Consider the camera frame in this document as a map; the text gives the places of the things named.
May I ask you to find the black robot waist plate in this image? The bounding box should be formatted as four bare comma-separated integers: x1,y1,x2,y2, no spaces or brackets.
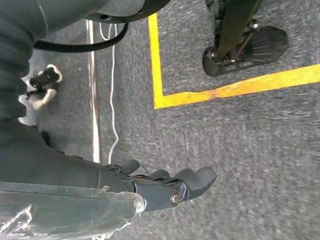
85,0,172,24

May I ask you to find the clear plastic film wrap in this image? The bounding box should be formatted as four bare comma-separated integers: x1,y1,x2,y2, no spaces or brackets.
0,181,147,240

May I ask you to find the white floor cable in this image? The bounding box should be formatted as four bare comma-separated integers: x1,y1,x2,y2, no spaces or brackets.
99,22,120,165

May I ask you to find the black robot right leg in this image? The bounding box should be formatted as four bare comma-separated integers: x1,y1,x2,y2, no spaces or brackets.
206,0,263,63

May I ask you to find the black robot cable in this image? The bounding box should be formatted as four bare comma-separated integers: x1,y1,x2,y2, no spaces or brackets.
33,22,129,54

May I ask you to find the black robot right foot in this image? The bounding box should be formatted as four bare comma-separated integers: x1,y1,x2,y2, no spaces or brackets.
202,25,288,78

